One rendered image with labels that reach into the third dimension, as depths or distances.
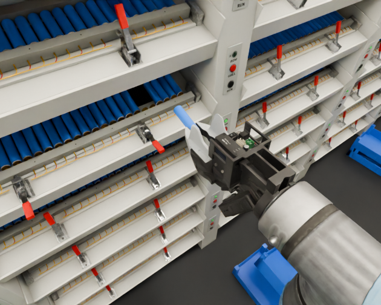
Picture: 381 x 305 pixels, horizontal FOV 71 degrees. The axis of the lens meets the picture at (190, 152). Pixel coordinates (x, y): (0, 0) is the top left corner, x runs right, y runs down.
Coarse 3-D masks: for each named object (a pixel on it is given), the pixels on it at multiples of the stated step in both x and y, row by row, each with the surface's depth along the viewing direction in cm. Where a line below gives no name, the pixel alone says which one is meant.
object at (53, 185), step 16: (176, 80) 71; (192, 80) 68; (208, 96) 65; (192, 112) 67; (208, 112) 68; (160, 128) 64; (176, 128) 64; (64, 144) 58; (112, 144) 60; (128, 144) 60; (144, 144) 61; (160, 144) 65; (80, 160) 57; (96, 160) 57; (112, 160) 58; (128, 160) 62; (32, 176) 54; (48, 176) 54; (64, 176) 55; (80, 176) 55; (96, 176) 59; (0, 192) 51; (48, 192) 53; (64, 192) 56; (0, 208) 50; (16, 208) 51; (32, 208) 54; (0, 224) 52
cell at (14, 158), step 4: (4, 136) 54; (8, 136) 55; (4, 140) 54; (8, 140) 54; (12, 140) 55; (4, 144) 54; (8, 144) 54; (12, 144) 54; (8, 148) 53; (12, 148) 53; (8, 152) 53; (12, 152) 53; (16, 152) 53; (8, 156) 53; (12, 156) 53; (16, 156) 53; (12, 160) 52; (16, 160) 53; (20, 160) 53; (12, 164) 53
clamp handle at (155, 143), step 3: (147, 132) 60; (147, 135) 60; (150, 135) 60; (150, 138) 59; (153, 138) 59; (153, 141) 58; (156, 141) 58; (153, 144) 58; (156, 144) 57; (159, 144) 57; (156, 147) 57; (159, 147) 57; (162, 147) 57; (159, 150) 56; (162, 150) 56
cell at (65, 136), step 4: (52, 120) 58; (56, 120) 58; (60, 120) 58; (56, 124) 57; (60, 124) 57; (56, 128) 57; (60, 128) 57; (64, 128) 57; (60, 132) 57; (64, 132) 57; (60, 136) 57; (64, 136) 56; (68, 136) 57; (64, 140) 56
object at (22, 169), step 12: (180, 96) 66; (192, 96) 66; (156, 108) 63; (168, 108) 64; (132, 120) 60; (144, 120) 62; (96, 132) 58; (108, 132) 58; (120, 132) 60; (72, 144) 55; (84, 144) 56; (36, 156) 53; (48, 156) 54; (60, 156) 55; (12, 168) 51; (24, 168) 52; (36, 168) 53; (0, 180) 50
